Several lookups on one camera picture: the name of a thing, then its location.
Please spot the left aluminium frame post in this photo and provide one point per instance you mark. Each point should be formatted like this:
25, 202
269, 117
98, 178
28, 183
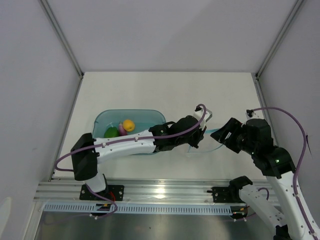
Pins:
53, 21

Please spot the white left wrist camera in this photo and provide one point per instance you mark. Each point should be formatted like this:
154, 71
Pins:
202, 116

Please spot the purple toy eggplant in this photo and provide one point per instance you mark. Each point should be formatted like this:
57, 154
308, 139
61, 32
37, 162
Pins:
121, 130

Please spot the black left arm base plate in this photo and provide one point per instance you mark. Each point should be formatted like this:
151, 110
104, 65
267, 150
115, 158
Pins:
102, 192

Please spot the yellow toy orange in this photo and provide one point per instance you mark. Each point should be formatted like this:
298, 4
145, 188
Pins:
128, 125

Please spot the right aluminium frame post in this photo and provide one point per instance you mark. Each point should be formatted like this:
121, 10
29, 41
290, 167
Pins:
283, 31

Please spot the clear zip top bag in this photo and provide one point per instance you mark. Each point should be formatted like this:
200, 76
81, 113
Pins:
206, 146

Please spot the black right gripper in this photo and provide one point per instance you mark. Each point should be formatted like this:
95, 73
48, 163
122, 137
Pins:
234, 126

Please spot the aluminium frame post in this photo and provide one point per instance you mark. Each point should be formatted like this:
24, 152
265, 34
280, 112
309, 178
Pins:
53, 21
283, 31

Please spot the teal plastic tray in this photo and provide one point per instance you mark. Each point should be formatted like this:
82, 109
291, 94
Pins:
143, 119

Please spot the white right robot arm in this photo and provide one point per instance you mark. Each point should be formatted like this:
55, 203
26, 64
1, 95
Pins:
294, 221

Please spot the aluminium rail base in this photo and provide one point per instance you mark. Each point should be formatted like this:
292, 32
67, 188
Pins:
154, 191

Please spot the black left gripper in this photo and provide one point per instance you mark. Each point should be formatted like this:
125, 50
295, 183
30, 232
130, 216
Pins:
199, 137

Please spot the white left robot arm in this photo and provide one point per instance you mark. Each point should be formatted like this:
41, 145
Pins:
88, 152

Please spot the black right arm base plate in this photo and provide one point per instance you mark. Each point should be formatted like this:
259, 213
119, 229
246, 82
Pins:
225, 195

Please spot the green toy bell pepper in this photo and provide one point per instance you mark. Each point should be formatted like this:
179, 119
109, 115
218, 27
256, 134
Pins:
111, 132

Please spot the white slotted cable duct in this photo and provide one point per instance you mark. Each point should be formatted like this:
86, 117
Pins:
134, 208

